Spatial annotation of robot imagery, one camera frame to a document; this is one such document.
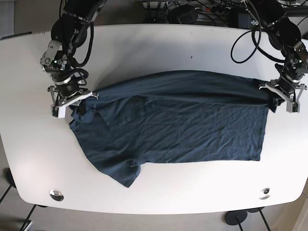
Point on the right silver table grommet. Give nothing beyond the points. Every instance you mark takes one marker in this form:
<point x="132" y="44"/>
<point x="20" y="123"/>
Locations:
<point x="264" y="194"/>

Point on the black table leg left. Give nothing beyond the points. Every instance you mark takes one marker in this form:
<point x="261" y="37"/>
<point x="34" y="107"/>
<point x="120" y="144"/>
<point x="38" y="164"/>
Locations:
<point x="9" y="178"/>

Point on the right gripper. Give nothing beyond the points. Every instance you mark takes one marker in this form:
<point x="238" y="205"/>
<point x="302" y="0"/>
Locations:
<point x="71" y="94"/>

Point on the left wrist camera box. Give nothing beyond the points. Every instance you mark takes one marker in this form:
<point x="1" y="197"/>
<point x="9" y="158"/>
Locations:
<point x="293" y="107"/>

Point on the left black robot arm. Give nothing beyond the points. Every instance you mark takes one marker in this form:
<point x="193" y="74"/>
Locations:
<point x="284" y="36"/>

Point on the dark blue T-shirt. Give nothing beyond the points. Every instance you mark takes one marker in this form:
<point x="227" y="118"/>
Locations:
<point x="172" y="117"/>

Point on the silver table grommet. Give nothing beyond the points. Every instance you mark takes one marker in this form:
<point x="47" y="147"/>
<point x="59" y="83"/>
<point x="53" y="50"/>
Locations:
<point x="56" y="195"/>
<point x="264" y="194"/>

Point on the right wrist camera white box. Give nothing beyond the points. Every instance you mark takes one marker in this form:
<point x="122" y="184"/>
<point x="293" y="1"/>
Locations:
<point x="58" y="112"/>

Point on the black round stand base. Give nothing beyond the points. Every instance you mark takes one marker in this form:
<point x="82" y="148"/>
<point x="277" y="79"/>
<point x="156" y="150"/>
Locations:
<point x="234" y="218"/>

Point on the left silver table grommet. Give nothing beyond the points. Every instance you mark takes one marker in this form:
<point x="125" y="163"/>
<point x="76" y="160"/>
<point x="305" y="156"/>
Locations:
<point x="56" y="195"/>

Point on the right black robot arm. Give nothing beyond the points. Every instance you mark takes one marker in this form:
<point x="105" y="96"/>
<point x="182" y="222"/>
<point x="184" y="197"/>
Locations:
<point x="68" y="52"/>

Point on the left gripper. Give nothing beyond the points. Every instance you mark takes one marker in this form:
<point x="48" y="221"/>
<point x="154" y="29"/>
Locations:
<point x="290" y="96"/>

